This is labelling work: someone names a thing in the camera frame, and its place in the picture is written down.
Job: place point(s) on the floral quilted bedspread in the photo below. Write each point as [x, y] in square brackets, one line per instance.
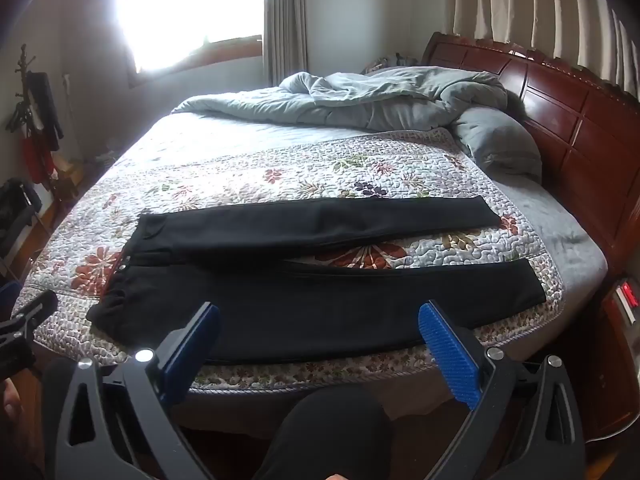
[250, 175]

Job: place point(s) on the dark wooden headboard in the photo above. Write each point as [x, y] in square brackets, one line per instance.
[590, 135]

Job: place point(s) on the person's left hand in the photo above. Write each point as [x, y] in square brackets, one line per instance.
[7, 402]

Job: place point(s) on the red device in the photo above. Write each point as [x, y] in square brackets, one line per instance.
[629, 300]

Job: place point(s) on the black pants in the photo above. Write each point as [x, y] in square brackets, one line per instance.
[325, 305]

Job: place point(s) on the person's black trouser leg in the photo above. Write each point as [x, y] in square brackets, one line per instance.
[325, 435]

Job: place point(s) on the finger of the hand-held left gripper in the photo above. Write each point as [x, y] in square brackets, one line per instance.
[30, 312]

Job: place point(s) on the grey pillow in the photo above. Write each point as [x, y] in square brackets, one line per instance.
[495, 140]

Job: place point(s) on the wide beige pleated curtain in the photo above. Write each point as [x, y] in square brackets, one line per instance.
[525, 5]

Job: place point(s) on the patterned cloth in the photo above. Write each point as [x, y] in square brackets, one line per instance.
[385, 62]

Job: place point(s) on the wooden framed window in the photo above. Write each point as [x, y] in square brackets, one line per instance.
[190, 10]

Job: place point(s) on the grey bed sheet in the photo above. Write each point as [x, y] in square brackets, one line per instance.
[565, 240]

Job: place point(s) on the narrow beige window curtain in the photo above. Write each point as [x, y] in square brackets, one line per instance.
[285, 20]

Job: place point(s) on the wooden nightstand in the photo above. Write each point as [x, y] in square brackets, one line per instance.
[617, 370]

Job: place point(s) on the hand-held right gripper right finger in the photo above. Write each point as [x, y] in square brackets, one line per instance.
[447, 347]

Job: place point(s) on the coat rack with clothes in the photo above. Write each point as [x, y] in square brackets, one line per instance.
[45, 105]

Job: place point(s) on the grey duvet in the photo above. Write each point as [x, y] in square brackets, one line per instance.
[350, 95]

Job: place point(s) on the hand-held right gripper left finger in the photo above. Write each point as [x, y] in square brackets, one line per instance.
[192, 347]

